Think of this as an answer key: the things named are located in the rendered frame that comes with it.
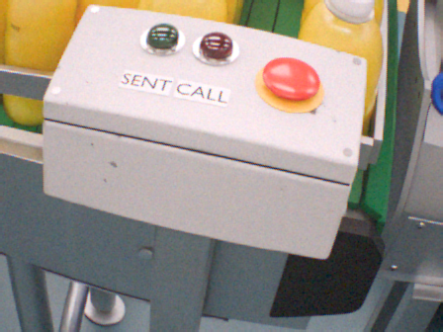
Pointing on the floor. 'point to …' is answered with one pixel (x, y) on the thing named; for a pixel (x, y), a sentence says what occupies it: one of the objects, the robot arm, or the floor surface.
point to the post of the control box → (179, 280)
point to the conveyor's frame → (83, 296)
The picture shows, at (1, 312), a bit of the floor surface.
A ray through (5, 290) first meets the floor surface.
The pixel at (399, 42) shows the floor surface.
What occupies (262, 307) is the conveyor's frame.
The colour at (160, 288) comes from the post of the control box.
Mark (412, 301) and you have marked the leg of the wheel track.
